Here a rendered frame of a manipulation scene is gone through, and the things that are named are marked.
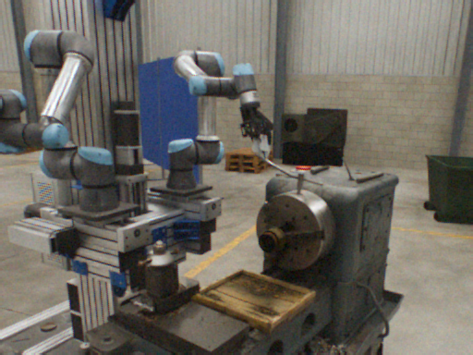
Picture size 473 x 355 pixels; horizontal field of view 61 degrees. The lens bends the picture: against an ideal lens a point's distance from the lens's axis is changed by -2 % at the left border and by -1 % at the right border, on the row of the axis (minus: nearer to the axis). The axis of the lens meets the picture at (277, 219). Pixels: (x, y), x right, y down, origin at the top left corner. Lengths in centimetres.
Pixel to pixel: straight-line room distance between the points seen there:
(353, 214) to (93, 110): 116
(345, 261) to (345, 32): 1047
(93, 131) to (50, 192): 40
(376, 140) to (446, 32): 311
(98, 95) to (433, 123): 1027
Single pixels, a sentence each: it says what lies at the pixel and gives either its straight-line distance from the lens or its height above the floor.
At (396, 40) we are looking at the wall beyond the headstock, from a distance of 1174.
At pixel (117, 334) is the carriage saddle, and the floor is 91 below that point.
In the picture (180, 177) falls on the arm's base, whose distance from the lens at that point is 201.
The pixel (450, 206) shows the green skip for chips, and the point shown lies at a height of 27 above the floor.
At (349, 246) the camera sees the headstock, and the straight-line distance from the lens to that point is 169.
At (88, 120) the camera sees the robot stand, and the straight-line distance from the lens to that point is 192.
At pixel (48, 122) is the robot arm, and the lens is 146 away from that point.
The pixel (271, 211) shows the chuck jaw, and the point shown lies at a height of 117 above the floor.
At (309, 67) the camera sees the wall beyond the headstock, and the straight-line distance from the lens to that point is 1202.
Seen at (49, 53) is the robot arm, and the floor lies 173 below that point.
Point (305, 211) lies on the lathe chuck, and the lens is 155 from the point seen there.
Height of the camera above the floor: 158
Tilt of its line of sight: 16 degrees down
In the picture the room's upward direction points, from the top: 2 degrees clockwise
